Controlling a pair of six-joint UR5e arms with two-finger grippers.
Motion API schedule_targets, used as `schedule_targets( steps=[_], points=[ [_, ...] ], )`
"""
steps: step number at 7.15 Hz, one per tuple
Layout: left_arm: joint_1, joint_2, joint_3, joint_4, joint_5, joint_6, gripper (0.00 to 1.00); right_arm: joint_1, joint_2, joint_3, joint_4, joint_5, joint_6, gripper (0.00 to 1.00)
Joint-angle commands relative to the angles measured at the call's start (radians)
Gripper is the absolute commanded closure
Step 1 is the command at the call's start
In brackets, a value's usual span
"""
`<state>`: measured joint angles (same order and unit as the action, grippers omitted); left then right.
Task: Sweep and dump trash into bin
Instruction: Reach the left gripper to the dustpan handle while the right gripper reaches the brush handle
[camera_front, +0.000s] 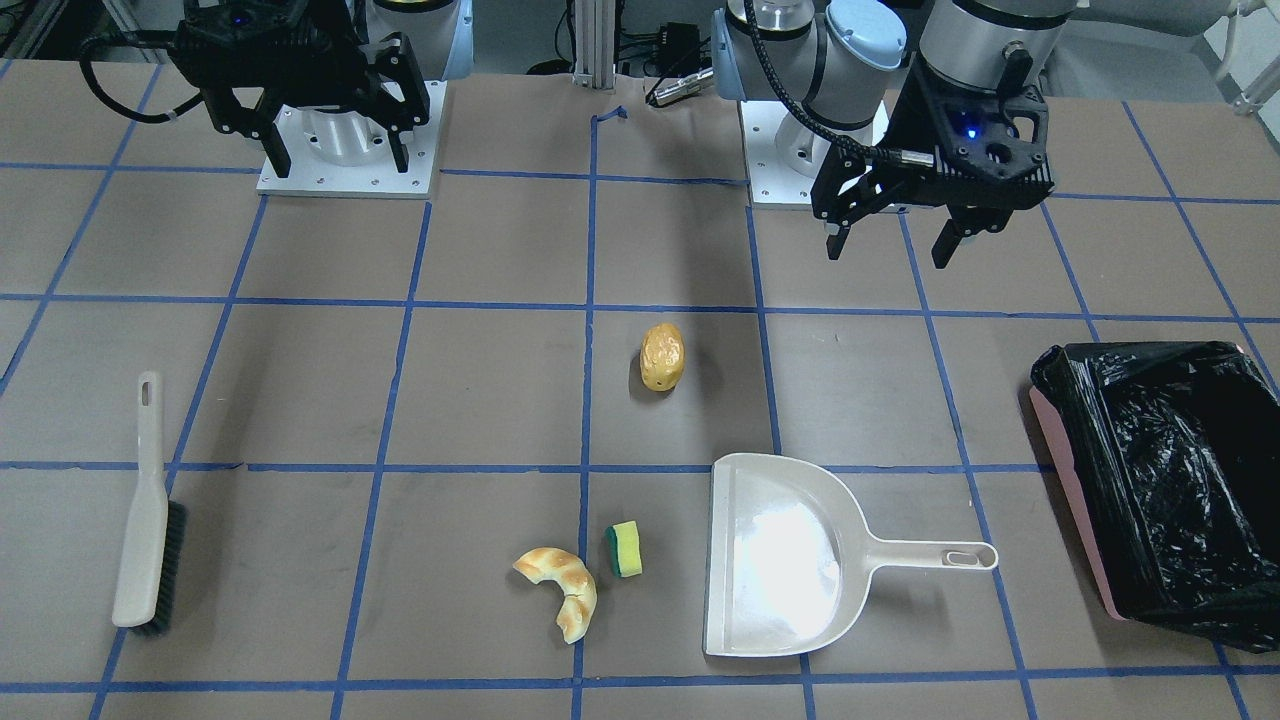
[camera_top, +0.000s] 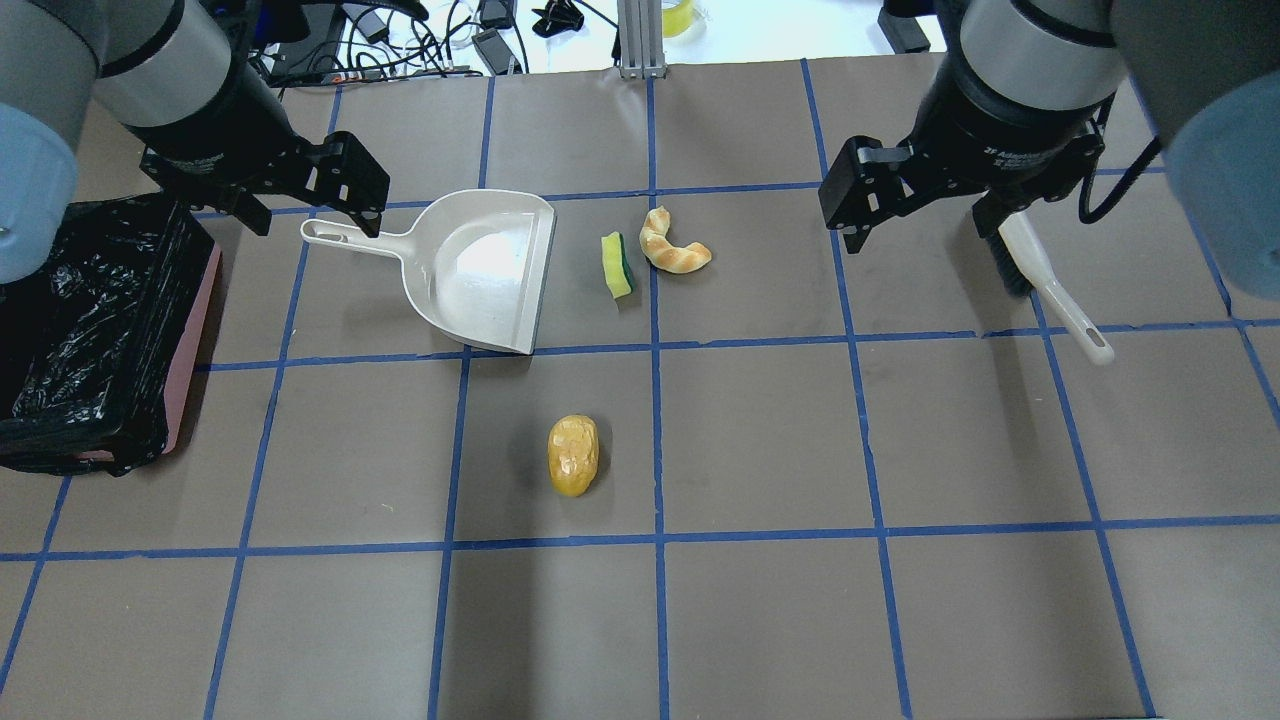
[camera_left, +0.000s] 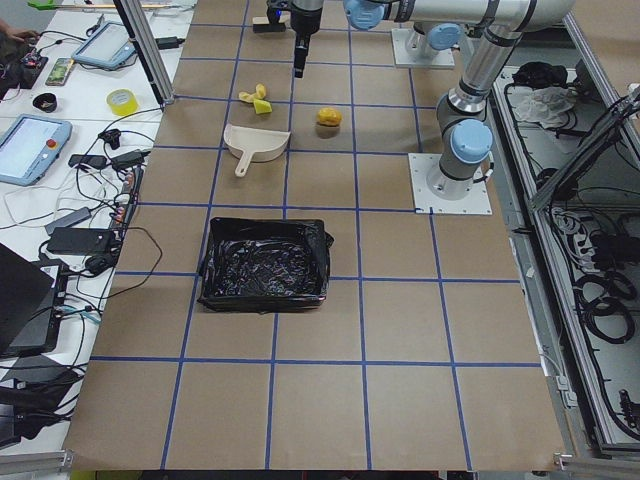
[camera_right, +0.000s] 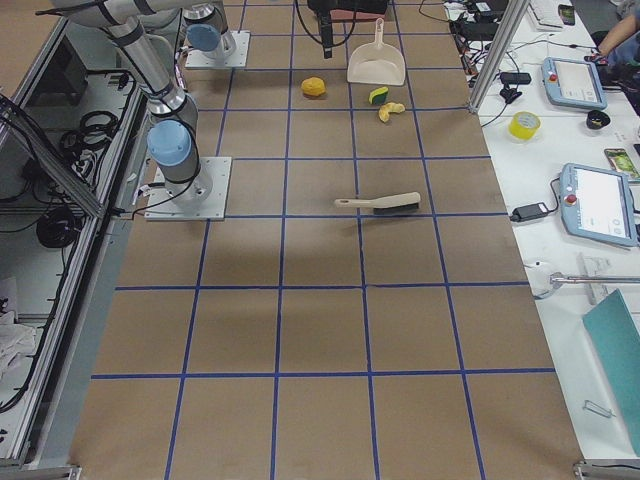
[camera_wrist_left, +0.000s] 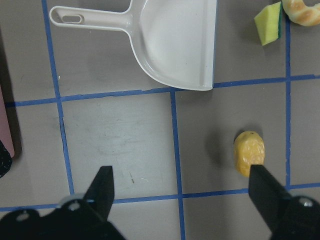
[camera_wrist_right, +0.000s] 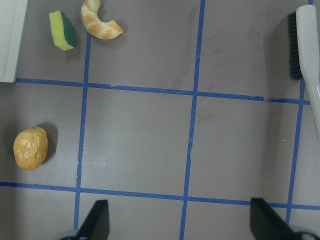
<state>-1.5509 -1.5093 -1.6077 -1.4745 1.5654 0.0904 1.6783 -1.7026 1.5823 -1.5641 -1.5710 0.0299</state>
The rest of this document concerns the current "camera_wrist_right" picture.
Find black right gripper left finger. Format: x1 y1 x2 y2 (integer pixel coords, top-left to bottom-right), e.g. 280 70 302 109
76 200 110 240

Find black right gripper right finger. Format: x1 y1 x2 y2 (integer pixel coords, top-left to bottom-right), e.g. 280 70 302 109
250 197 309 240

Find yellow potato-like bread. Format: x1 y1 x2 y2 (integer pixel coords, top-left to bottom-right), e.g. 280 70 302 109
13 126 49 171

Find croissant bread piece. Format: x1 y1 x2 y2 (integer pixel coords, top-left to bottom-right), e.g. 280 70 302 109
80 0 123 40

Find yellow green sponge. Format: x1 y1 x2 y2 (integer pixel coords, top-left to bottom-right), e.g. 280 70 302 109
49 10 76 51

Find white dustpan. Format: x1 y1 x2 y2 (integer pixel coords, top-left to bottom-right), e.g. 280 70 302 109
0 0 30 83

